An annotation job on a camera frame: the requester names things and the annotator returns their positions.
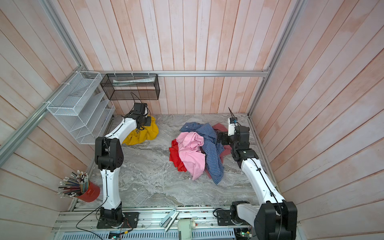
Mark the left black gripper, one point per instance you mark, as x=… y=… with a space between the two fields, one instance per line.
x=148 y=121

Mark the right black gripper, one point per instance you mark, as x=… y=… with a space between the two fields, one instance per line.
x=224 y=141

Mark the yellow t-shirt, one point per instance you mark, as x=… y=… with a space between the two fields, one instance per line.
x=139 y=136

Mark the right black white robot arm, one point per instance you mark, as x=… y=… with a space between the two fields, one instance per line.
x=275 y=218

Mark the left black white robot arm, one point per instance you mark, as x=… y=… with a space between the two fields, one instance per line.
x=109 y=157

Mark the red cloth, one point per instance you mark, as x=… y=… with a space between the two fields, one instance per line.
x=175 y=158

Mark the blue checkered shirt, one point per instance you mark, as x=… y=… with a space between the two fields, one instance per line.
x=211 y=147

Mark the pink shirt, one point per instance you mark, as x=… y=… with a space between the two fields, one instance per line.
x=189 y=144

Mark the beige plastic box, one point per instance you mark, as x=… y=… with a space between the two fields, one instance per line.
x=185 y=229

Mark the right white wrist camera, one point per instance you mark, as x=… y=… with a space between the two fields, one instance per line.
x=232 y=123

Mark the black wire mesh basket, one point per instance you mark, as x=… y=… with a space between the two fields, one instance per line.
x=131 y=86

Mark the white wire mesh shelf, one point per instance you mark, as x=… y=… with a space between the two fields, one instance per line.
x=82 y=111

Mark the horizontal aluminium rail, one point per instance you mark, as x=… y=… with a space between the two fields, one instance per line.
x=194 y=73

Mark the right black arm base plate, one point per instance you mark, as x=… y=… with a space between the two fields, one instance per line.
x=224 y=218

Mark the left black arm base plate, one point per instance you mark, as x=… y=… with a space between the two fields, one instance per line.
x=111 y=220

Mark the silver metal bracket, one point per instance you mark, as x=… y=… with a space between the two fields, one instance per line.
x=169 y=219

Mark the left aluminium frame rail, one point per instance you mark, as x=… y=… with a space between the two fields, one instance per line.
x=14 y=141

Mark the aluminium frame rail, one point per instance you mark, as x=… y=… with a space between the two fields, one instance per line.
x=278 y=34
x=14 y=141

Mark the right aluminium frame rail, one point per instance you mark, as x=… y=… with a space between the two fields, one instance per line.
x=278 y=34

